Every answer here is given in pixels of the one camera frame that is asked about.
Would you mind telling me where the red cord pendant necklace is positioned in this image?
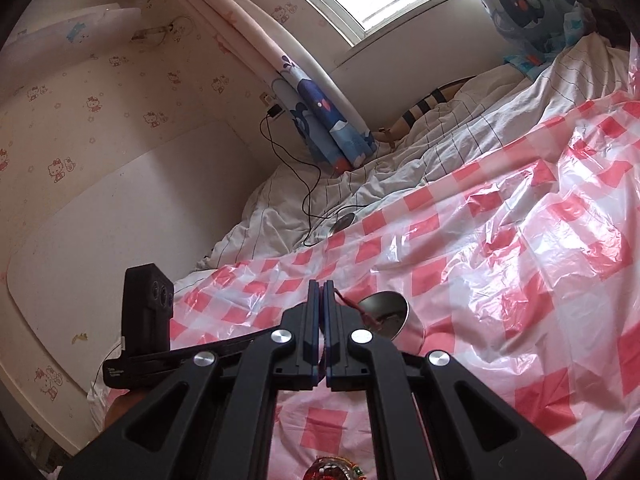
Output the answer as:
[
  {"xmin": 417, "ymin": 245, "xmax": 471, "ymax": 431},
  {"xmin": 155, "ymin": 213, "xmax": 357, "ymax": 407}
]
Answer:
[{"xmin": 332, "ymin": 288, "xmax": 392, "ymax": 334}]

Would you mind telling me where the black round jewelry tray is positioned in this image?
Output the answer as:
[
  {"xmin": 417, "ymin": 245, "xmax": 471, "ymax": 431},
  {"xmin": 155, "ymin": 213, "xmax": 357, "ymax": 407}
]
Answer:
[{"xmin": 303, "ymin": 456, "xmax": 367, "ymax": 480}]

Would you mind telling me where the person's left hand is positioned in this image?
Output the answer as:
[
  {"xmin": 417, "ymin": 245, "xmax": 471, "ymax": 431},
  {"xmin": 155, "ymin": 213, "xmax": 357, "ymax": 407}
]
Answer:
[{"xmin": 103, "ymin": 391, "xmax": 148, "ymax": 430}]

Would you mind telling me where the silver metal tin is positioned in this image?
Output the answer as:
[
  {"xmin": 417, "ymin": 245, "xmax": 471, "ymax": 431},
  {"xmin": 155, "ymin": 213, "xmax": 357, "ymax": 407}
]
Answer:
[{"xmin": 358, "ymin": 290, "xmax": 409, "ymax": 339}]

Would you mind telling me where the red white checkered plastic sheet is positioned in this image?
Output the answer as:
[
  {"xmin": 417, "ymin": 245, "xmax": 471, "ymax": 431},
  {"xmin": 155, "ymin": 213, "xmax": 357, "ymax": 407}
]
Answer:
[{"xmin": 170, "ymin": 92, "xmax": 639, "ymax": 478}]

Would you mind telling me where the blue whale curtain left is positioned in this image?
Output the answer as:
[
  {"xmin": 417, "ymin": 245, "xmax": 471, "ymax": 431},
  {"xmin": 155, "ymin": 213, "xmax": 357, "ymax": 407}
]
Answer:
[{"xmin": 177, "ymin": 0, "xmax": 376, "ymax": 174}]

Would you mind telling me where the blue whale curtain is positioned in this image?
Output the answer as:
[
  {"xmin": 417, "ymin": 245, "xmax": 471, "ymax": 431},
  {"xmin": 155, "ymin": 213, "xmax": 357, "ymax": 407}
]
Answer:
[
  {"xmin": 177, "ymin": 0, "xmax": 376, "ymax": 174},
  {"xmin": 480, "ymin": 0, "xmax": 596, "ymax": 80}
]

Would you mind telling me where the white striped bed quilt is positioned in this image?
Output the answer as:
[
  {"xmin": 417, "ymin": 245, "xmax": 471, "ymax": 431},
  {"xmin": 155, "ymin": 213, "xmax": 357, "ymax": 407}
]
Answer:
[{"xmin": 196, "ymin": 34, "xmax": 629, "ymax": 270}]

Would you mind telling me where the striped plush pillow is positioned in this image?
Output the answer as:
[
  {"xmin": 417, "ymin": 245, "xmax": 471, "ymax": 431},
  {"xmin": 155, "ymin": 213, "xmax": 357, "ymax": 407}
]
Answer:
[{"xmin": 373, "ymin": 76, "xmax": 473, "ymax": 150}]

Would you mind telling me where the blue whale curtain right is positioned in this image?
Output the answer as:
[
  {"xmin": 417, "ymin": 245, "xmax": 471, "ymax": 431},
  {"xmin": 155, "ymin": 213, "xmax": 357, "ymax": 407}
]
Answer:
[{"xmin": 480, "ymin": 0, "xmax": 596, "ymax": 80}]

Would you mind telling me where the black camera box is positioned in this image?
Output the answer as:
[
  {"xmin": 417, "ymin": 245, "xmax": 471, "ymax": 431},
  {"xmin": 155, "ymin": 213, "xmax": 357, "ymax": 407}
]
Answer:
[{"xmin": 120, "ymin": 263, "xmax": 174, "ymax": 356}]

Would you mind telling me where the black charging cable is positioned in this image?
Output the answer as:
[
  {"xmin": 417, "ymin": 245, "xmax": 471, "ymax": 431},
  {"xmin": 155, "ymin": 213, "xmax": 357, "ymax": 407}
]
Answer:
[{"xmin": 258, "ymin": 114, "xmax": 369, "ymax": 248}]

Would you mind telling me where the black wall charger plug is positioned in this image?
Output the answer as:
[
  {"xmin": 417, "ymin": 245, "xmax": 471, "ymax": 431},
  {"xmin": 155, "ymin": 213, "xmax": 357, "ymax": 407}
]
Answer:
[{"xmin": 267, "ymin": 104, "xmax": 283, "ymax": 118}]

